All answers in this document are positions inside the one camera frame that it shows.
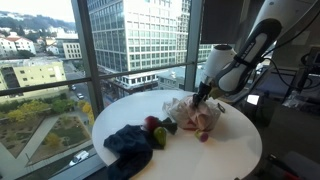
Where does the red apple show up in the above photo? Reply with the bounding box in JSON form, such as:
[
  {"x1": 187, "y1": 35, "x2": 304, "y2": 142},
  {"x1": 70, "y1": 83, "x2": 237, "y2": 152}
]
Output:
[{"x1": 142, "y1": 115, "x2": 161, "y2": 133}]

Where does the green pear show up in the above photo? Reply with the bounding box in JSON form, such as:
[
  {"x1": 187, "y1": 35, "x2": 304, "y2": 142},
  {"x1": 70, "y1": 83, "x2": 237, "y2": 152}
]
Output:
[{"x1": 153, "y1": 126, "x2": 168, "y2": 148}]

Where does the small purple green toy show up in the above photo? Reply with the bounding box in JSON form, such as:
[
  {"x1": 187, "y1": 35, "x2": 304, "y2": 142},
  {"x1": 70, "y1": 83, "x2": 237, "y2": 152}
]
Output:
[{"x1": 194, "y1": 129, "x2": 210, "y2": 144}]

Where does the small glowing white device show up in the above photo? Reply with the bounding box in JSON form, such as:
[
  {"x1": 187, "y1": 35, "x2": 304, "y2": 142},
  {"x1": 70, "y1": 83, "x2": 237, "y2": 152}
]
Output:
[{"x1": 246, "y1": 94, "x2": 261, "y2": 107}]

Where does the black binder clip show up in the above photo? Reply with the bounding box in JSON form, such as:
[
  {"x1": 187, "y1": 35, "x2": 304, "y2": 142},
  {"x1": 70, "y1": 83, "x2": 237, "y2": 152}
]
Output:
[{"x1": 217, "y1": 102, "x2": 227, "y2": 114}]

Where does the olive wrist camera mount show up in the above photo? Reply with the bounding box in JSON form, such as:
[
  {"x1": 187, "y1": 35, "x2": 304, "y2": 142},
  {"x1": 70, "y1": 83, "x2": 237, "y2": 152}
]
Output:
[{"x1": 209, "y1": 86, "x2": 226, "y2": 100}]

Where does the dark monitor screen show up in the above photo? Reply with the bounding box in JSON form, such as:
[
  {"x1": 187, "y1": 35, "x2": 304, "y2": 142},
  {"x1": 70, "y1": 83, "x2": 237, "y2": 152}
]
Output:
[{"x1": 256, "y1": 69, "x2": 298, "y2": 101}]

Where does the black cloth piece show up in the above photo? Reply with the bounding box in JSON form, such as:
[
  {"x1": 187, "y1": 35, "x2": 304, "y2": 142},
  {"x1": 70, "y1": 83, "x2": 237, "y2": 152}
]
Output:
[{"x1": 159, "y1": 117, "x2": 178, "y2": 136}]

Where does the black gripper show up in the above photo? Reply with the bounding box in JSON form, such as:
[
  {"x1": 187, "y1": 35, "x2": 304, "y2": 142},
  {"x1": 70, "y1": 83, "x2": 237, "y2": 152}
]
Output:
[{"x1": 192, "y1": 81, "x2": 213, "y2": 108}]

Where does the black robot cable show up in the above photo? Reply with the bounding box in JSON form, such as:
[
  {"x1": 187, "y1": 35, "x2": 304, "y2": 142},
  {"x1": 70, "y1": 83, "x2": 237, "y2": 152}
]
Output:
[{"x1": 261, "y1": 19, "x2": 320, "y2": 92}]

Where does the white plastic bag red print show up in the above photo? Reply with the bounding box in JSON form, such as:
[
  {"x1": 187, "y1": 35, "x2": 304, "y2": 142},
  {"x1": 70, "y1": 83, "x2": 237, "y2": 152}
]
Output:
[{"x1": 162, "y1": 94, "x2": 222, "y2": 132}]

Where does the dark hanging panel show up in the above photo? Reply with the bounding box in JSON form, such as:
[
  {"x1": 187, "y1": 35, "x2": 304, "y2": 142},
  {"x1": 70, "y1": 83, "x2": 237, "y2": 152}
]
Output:
[{"x1": 200, "y1": 0, "x2": 245, "y2": 45}]

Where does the dark blue cloth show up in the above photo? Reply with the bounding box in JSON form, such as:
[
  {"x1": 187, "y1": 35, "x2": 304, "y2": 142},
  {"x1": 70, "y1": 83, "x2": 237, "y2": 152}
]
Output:
[{"x1": 103, "y1": 124, "x2": 155, "y2": 180}]

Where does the peach t-shirt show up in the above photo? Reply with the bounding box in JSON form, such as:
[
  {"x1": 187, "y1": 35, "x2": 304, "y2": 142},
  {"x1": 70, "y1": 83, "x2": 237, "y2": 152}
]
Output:
[{"x1": 184, "y1": 96, "x2": 215, "y2": 130}]

